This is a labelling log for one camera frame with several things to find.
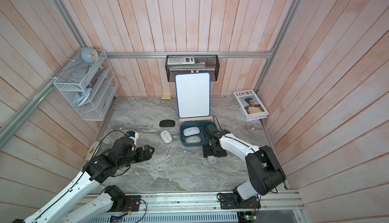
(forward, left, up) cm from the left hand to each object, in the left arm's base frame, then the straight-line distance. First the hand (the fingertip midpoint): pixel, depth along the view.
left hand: (147, 153), depth 75 cm
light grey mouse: (+2, -35, -13) cm, 37 cm away
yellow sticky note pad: (+54, -2, -13) cm, 55 cm away
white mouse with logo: (+17, -6, -12) cm, 22 cm away
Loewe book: (+43, -66, -11) cm, 80 cm away
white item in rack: (+26, +39, +13) cm, 49 cm away
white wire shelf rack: (+34, +36, +14) cm, 51 cm away
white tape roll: (+9, +40, -16) cm, 44 cm away
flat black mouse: (+28, -5, -14) cm, 32 cm away
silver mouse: (+16, -23, -14) cm, 31 cm away
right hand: (+6, -35, -13) cm, 38 cm away
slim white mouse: (+21, -22, -12) cm, 33 cm away
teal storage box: (+25, -29, -11) cm, 40 cm away
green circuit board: (-25, -50, -14) cm, 58 cm away
